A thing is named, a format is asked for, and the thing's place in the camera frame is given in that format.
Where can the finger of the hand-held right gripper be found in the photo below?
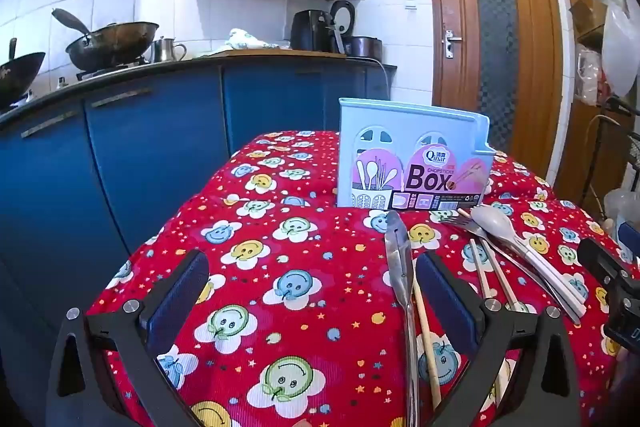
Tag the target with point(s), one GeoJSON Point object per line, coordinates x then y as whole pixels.
{"type": "Point", "coordinates": [597, 257]}

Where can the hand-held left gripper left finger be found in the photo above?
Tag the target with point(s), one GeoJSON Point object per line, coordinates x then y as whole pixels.
{"type": "Point", "coordinates": [180, 294]}

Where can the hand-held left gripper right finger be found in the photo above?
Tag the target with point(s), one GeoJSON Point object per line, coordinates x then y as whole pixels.
{"type": "Point", "coordinates": [442, 294]}

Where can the stainless steel knife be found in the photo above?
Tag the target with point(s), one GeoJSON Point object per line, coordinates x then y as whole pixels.
{"type": "Point", "coordinates": [400, 257]}

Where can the stainless steel fork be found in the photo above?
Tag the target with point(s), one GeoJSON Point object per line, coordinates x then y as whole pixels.
{"type": "Point", "coordinates": [505, 259]}

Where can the white plastic spoon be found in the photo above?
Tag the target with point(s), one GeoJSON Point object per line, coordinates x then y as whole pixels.
{"type": "Point", "coordinates": [497, 222]}

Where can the light blue utensil box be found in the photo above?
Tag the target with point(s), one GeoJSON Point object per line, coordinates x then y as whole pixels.
{"type": "Point", "coordinates": [400, 142]}

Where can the wooden chopstick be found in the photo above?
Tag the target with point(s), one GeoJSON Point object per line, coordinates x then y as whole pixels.
{"type": "Point", "coordinates": [426, 337]}
{"type": "Point", "coordinates": [502, 279]}
{"type": "Point", "coordinates": [481, 269]}

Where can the red smiley printed tablecloth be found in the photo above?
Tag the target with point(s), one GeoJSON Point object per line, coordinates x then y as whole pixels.
{"type": "Point", "coordinates": [280, 247]}

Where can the wooden shelf unit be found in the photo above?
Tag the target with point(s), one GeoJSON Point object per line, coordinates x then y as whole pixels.
{"type": "Point", "coordinates": [585, 132]}

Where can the blue base cabinet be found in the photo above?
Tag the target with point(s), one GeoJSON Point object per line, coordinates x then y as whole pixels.
{"type": "Point", "coordinates": [150, 147]}

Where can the white container on shelf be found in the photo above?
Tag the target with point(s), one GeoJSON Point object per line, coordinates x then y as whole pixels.
{"type": "Point", "coordinates": [586, 77]}

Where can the white plastic bag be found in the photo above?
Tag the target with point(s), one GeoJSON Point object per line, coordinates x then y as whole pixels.
{"type": "Point", "coordinates": [620, 47]}

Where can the wooden door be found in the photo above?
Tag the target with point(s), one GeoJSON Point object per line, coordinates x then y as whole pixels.
{"type": "Point", "coordinates": [460, 82]}

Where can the gas stove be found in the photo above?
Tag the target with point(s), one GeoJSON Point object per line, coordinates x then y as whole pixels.
{"type": "Point", "coordinates": [112, 69]}

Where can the steel jug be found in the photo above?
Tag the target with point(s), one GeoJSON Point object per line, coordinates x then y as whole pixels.
{"type": "Point", "coordinates": [165, 50]}

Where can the large steel wok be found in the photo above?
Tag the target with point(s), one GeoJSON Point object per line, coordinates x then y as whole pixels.
{"type": "Point", "coordinates": [115, 44]}

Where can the wooden cutting board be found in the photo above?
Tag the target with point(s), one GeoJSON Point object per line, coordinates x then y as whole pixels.
{"type": "Point", "coordinates": [280, 53]}

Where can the patterned kitchen cloth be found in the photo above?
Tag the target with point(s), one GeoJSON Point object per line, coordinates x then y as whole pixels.
{"type": "Point", "coordinates": [245, 39]}

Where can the rice cooker with open lid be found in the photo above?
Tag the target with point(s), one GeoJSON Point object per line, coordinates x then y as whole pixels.
{"type": "Point", "coordinates": [360, 44]}

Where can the black wok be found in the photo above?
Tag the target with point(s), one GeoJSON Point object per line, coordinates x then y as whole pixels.
{"type": "Point", "coordinates": [17, 77]}

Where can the black air fryer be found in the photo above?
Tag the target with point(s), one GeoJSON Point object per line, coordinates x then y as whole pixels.
{"type": "Point", "coordinates": [309, 32]}

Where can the wall switch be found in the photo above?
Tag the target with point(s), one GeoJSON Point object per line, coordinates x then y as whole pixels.
{"type": "Point", "coordinates": [411, 3]}

